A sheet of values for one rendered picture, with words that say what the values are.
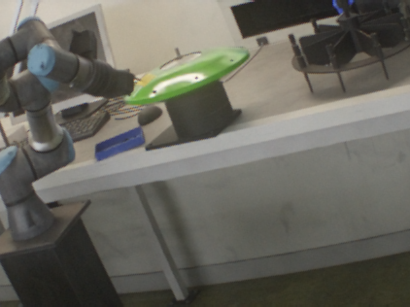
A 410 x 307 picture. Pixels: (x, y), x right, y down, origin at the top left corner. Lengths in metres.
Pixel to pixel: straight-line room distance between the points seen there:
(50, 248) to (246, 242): 1.43
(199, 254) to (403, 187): 0.93
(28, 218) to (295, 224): 1.39
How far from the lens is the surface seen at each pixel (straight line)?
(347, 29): 1.98
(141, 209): 3.19
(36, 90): 1.81
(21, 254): 1.99
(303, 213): 3.08
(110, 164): 2.08
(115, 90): 1.71
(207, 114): 1.92
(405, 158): 2.88
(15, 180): 1.97
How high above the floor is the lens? 1.43
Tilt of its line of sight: 16 degrees down
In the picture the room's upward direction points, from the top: 22 degrees counter-clockwise
